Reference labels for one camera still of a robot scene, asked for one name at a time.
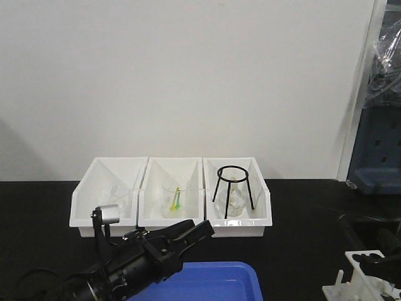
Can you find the blue plastic tray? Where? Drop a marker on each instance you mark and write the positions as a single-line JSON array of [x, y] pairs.
[[214, 280]]

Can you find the clear plastic bag of pegs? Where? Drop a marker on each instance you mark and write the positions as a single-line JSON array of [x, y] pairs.
[[384, 84]]

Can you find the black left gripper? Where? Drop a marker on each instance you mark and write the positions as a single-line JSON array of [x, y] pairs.
[[147, 258]]

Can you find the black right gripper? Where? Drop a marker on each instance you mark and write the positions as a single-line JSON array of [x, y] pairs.
[[388, 267]]

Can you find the middle white plastic bin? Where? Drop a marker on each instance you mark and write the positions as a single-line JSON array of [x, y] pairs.
[[160, 171]]

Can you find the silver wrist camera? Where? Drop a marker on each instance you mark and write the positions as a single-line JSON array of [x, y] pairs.
[[107, 214]]

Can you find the blue-grey pegboard drying rack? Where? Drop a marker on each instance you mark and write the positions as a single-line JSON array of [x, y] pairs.
[[375, 163]]

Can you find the white test tube rack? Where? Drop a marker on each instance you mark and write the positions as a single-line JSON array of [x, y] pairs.
[[360, 286]]

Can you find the black metal tripod stand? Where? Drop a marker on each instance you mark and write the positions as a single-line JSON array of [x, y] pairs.
[[232, 173]]

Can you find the glass beakers in left bin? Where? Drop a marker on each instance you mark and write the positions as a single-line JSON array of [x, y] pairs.
[[119, 195]]

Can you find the round glass flask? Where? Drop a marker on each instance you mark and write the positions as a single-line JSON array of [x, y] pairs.
[[229, 200]]

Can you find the right white plastic bin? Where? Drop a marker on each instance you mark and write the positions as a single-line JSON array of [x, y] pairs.
[[252, 222]]

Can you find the green and yellow plastic spoons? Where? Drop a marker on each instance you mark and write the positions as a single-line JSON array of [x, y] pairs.
[[176, 200]]

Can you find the black lab sink basin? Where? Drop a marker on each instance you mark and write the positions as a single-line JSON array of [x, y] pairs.
[[372, 232]]

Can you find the glass beaker in middle bin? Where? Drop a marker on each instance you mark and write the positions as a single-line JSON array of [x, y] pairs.
[[167, 197]]

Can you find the white plastic bin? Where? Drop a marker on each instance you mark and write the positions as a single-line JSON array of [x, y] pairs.
[[252, 222], [160, 171], [107, 181]]

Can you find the left white plastic bin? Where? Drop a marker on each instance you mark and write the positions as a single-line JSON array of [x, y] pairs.
[[107, 181]]

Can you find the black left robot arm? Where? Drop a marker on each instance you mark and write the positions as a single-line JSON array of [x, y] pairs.
[[88, 285]]

